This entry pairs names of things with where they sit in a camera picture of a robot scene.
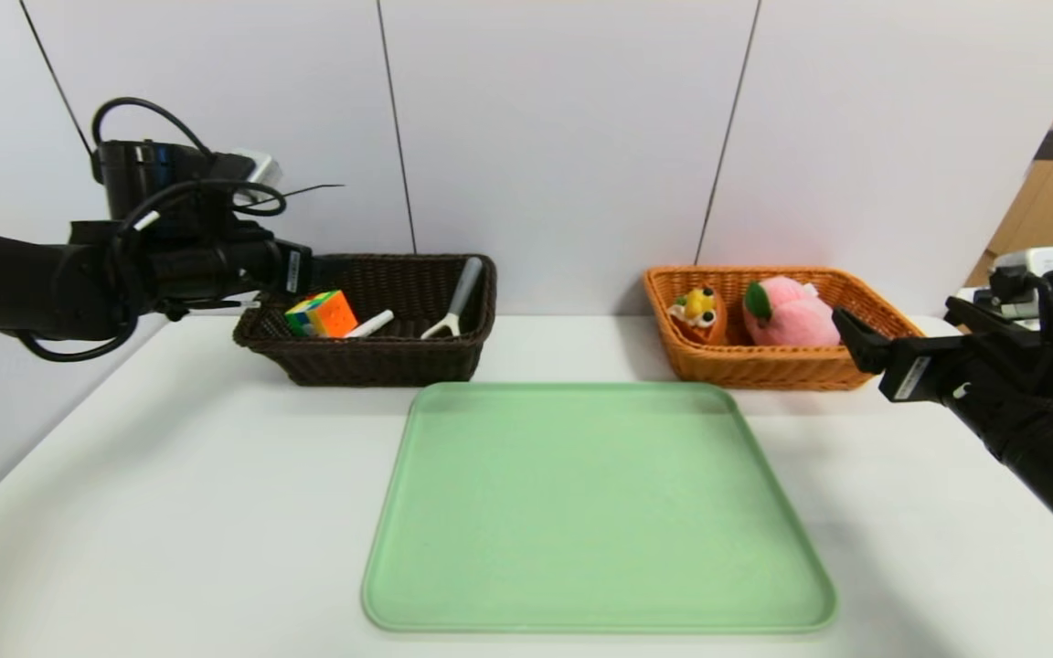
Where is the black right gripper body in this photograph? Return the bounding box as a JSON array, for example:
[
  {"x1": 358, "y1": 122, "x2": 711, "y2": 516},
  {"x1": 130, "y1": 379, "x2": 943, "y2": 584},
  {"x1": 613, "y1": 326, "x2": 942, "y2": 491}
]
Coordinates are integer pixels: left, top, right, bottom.
[{"x1": 877, "y1": 334, "x2": 1044, "y2": 463}]

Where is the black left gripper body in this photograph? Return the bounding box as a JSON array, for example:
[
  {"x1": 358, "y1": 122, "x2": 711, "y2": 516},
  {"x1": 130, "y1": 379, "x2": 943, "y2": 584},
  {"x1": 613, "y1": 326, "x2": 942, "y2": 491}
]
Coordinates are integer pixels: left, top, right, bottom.
[{"x1": 231, "y1": 238, "x2": 314, "y2": 297}]

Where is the multicolour puzzle cube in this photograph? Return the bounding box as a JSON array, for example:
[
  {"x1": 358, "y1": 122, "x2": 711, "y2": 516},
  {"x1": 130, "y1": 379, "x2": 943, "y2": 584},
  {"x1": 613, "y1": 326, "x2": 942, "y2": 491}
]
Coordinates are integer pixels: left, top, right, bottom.
[{"x1": 285, "y1": 290, "x2": 359, "y2": 339}]

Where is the white marker pen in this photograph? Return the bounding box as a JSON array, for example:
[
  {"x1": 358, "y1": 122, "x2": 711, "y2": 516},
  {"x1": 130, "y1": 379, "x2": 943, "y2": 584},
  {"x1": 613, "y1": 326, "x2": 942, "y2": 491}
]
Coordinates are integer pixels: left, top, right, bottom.
[{"x1": 344, "y1": 311, "x2": 397, "y2": 340}]

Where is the pink plush peach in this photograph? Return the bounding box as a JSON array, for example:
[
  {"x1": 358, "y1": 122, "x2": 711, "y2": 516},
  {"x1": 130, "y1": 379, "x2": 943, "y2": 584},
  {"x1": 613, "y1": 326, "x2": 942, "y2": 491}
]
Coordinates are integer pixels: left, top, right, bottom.
[{"x1": 742, "y1": 277, "x2": 843, "y2": 348}]

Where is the white peeler grey handle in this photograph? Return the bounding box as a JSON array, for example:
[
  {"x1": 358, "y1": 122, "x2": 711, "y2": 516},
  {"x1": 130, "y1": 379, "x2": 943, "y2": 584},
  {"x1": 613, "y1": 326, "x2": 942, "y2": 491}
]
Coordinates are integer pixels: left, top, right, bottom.
[{"x1": 420, "y1": 257, "x2": 484, "y2": 340}]

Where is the toy cake slice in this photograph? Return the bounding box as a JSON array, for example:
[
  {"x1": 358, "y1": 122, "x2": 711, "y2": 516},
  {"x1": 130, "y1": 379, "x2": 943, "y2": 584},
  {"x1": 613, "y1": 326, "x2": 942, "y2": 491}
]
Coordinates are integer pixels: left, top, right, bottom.
[{"x1": 668, "y1": 286, "x2": 727, "y2": 346}]

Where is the orange wicker basket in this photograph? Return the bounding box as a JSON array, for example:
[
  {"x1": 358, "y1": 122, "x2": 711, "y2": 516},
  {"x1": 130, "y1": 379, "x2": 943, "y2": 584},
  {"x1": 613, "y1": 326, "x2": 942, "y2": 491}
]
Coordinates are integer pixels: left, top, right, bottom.
[{"x1": 643, "y1": 266, "x2": 931, "y2": 392}]

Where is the dark brown wicker basket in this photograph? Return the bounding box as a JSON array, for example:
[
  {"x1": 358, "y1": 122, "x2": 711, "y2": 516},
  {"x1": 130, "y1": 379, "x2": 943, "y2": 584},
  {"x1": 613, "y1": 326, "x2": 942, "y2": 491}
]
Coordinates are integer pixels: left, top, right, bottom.
[{"x1": 235, "y1": 254, "x2": 498, "y2": 387}]

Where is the wooden cabinet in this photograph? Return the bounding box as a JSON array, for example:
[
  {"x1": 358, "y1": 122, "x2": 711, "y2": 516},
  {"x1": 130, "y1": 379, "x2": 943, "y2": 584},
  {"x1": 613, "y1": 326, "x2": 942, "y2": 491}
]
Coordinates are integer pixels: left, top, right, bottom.
[{"x1": 961, "y1": 9, "x2": 1053, "y2": 293}]

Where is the light green plastic tray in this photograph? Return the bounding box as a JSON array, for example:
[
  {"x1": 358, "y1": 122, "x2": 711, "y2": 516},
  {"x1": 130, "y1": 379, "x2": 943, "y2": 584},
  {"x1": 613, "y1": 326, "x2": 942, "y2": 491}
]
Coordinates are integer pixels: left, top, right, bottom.
[{"x1": 362, "y1": 382, "x2": 838, "y2": 633}]

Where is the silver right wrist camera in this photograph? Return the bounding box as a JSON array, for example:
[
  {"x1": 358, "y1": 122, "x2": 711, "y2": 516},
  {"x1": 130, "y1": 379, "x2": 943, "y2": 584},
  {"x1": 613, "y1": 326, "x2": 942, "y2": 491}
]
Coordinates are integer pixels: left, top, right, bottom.
[{"x1": 988, "y1": 245, "x2": 1053, "y2": 304}]

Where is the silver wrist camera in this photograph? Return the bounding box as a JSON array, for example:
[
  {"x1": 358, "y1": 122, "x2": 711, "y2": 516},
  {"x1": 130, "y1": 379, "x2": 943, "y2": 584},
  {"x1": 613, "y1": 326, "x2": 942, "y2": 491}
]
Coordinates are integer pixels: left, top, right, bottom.
[
  {"x1": 988, "y1": 245, "x2": 1053, "y2": 304},
  {"x1": 232, "y1": 149, "x2": 283, "y2": 190}
]

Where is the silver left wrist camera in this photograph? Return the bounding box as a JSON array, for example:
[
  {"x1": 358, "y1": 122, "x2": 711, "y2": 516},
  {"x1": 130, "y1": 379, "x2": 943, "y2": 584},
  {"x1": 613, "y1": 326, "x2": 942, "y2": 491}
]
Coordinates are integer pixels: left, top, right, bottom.
[{"x1": 232, "y1": 149, "x2": 283, "y2": 190}]

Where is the black left camera cable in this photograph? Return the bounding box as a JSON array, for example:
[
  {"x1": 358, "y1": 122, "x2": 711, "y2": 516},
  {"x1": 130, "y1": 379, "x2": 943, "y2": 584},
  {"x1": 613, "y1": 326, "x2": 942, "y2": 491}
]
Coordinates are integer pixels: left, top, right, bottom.
[{"x1": 90, "y1": 96, "x2": 289, "y2": 240}]

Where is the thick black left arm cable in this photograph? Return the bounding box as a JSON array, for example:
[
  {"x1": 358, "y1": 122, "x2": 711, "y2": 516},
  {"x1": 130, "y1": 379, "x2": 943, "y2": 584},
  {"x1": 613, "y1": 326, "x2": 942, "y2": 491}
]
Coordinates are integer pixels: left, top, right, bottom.
[{"x1": 15, "y1": 306, "x2": 142, "y2": 365}]

